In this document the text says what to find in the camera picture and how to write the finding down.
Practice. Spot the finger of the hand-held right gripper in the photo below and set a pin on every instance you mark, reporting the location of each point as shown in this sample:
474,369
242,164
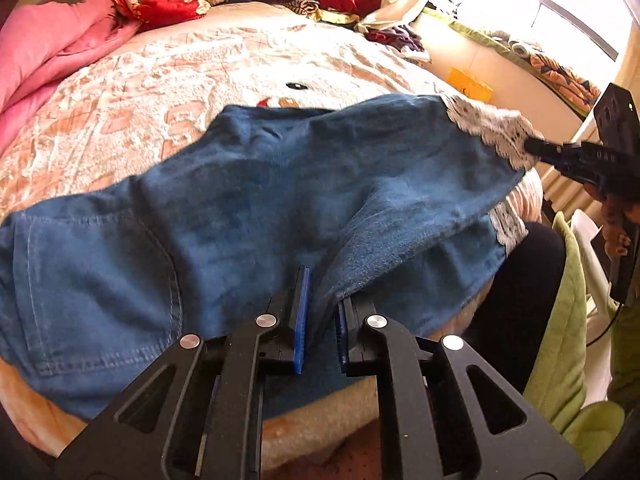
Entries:
555,155

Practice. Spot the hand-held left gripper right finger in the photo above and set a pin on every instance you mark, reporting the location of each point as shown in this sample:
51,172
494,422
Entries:
343,335

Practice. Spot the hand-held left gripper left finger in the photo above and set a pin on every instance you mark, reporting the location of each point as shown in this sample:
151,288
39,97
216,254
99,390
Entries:
301,310

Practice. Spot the blue denim pants lace trim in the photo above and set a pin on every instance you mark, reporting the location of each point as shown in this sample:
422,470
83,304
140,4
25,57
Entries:
240,200

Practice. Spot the person's right hand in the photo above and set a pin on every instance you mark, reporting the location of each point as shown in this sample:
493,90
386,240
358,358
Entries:
615,225

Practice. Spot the colourful patterned quilt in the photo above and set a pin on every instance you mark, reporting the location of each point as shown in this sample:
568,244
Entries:
555,67

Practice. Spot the yellow box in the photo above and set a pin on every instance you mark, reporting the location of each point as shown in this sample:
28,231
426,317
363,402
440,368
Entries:
470,85

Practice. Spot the person's leg in black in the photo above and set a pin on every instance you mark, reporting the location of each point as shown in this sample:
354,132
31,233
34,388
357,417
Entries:
525,285

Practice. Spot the purple crumpled clothes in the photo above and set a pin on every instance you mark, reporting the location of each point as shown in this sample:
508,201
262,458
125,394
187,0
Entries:
397,40

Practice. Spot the green cloth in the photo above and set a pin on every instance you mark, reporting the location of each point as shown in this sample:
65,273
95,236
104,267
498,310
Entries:
560,350

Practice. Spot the peach white printed blanket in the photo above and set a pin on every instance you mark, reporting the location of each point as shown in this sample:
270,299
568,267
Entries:
150,80

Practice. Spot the red embroidered cloth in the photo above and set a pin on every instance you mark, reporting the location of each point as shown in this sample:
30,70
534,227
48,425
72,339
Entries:
162,7

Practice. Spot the pink quilt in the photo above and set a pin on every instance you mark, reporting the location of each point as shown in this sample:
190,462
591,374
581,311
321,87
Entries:
45,45

